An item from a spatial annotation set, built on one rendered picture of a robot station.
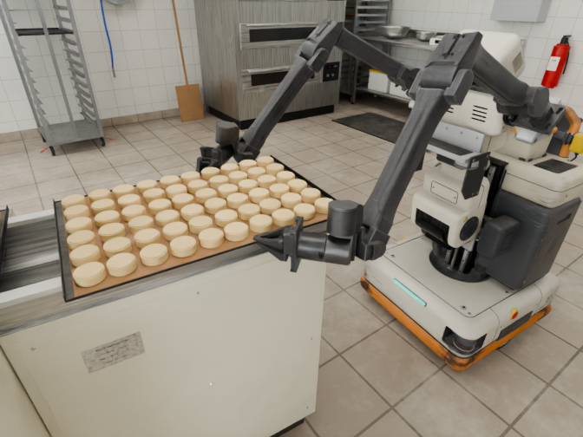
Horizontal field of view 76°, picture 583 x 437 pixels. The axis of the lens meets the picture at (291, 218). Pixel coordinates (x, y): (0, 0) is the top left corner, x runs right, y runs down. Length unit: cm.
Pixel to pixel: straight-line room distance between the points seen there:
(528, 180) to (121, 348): 143
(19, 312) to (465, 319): 141
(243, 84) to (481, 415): 365
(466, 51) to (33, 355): 101
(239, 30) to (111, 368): 374
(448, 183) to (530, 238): 40
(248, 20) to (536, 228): 344
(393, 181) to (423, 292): 97
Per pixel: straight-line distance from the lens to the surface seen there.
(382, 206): 78
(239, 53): 429
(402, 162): 80
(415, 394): 170
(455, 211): 149
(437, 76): 87
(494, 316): 171
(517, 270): 178
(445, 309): 166
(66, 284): 77
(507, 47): 133
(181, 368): 99
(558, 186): 161
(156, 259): 74
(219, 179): 101
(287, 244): 74
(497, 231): 157
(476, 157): 134
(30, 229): 105
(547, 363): 204
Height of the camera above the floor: 134
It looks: 31 degrees down
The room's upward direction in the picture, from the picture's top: 1 degrees clockwise
